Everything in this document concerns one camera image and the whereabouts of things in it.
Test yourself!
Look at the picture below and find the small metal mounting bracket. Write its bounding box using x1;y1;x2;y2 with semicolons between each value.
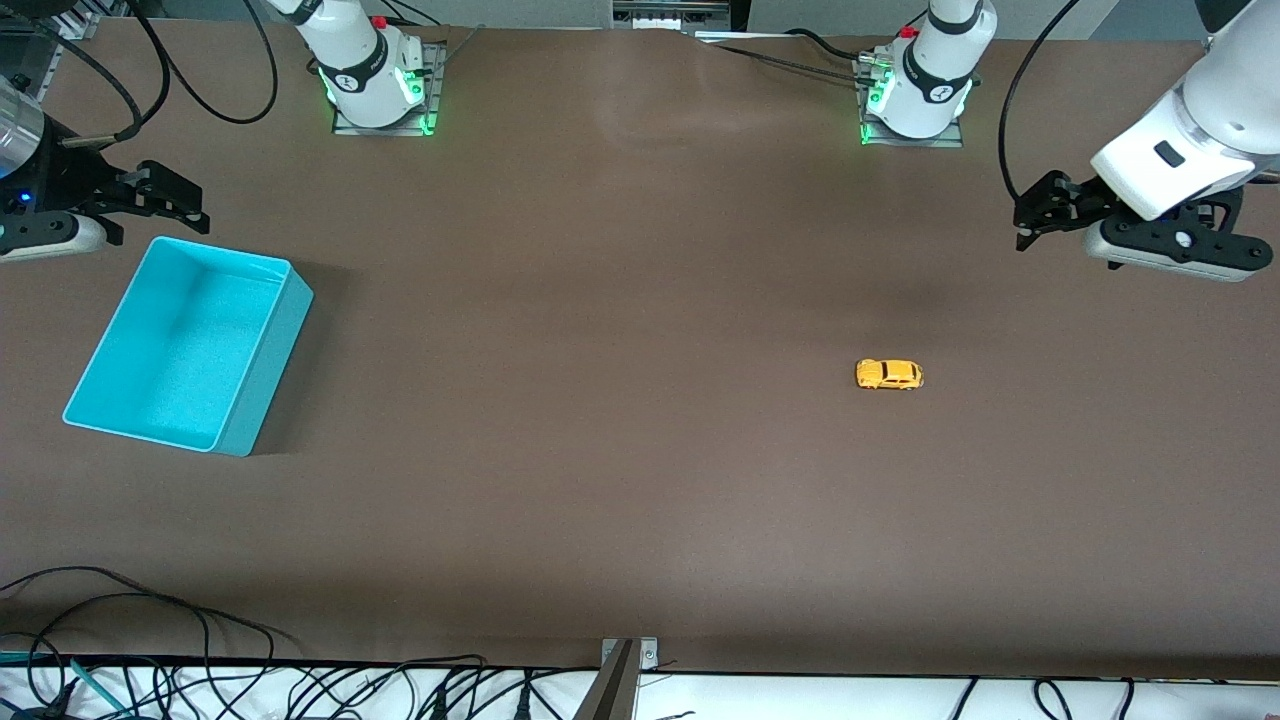
601;637;661;672

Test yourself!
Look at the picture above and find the aluminium frame rail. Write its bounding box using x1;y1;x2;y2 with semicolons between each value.
0;10;101;101

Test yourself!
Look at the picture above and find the black gripper connector cable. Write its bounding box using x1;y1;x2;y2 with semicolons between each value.
25;18;143;151

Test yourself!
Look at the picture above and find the turquoise plastic bin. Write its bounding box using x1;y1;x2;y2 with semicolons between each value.
62;236;315;458

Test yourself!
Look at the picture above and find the yellow beetle toy car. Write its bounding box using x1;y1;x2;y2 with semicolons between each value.
856;359;925;391

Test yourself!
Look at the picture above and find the black cable on table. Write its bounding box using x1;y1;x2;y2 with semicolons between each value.
700;28;881;89

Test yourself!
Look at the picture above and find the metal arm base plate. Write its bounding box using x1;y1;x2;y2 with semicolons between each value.
855;52;967;150
330;40;447;138

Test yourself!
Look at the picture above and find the black looping arm cable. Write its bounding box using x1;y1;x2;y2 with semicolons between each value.
125;0;281;127

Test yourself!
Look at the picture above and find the grey camera mast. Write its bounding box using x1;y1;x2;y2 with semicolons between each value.
572;640;641;720

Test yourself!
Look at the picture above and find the black long arm cable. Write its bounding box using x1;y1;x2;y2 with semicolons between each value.
1000;0;1086;201

